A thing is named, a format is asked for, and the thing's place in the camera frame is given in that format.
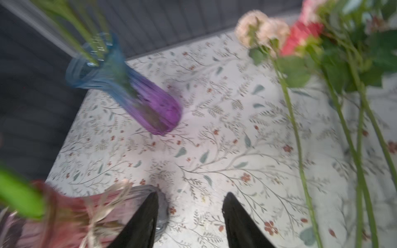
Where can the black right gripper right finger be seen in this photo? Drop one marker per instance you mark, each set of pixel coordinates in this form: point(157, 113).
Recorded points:
point(241, 230)

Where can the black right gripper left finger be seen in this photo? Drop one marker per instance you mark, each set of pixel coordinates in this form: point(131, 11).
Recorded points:
point(141, 229)

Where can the red glass vase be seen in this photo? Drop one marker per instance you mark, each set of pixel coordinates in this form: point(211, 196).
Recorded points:
point(80, 222)

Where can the small pink tulip stem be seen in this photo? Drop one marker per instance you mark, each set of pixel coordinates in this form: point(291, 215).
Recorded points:
point(21, 197)

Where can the blue purple glass vase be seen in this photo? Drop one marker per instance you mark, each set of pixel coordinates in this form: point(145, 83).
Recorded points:
point(151, 106)

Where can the pile of artificial flowers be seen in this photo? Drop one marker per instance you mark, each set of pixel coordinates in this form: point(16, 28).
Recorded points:
point(351, 46)

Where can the floral patterned table mat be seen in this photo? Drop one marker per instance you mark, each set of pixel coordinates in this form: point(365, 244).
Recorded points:
point(234, 136)

